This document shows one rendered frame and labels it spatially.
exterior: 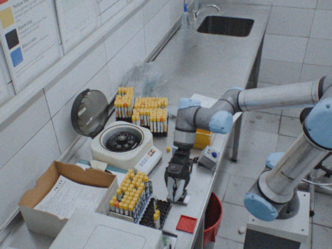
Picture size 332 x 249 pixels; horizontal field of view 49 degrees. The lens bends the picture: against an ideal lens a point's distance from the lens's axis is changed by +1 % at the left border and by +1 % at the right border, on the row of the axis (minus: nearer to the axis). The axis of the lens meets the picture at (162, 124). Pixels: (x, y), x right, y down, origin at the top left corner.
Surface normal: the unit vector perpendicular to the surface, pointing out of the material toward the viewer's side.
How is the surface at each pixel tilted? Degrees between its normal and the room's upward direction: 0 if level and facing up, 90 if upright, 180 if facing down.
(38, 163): 90
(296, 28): 90
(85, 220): 0
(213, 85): 0
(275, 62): 90
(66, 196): 2
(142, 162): 25
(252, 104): 87
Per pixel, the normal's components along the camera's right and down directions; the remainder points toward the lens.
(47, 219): -0.30, 0.58
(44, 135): 0.94, 0.18
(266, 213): -0.61, 0.60
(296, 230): -0.11, -0.81
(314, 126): -0.56, 0.43
